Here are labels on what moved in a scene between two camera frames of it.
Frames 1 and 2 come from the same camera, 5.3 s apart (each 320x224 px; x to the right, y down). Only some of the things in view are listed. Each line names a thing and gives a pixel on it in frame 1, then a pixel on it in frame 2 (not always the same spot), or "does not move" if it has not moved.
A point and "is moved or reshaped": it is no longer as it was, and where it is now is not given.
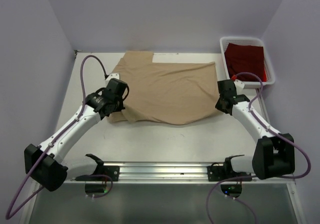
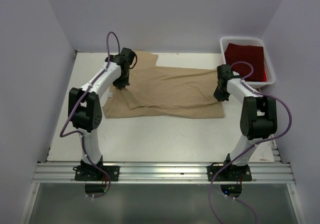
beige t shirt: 164,93 is moved or reshaped
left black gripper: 120,106 to 121,84
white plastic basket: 256,41 does not move
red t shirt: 240,58 does not move
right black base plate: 221,173 does not move
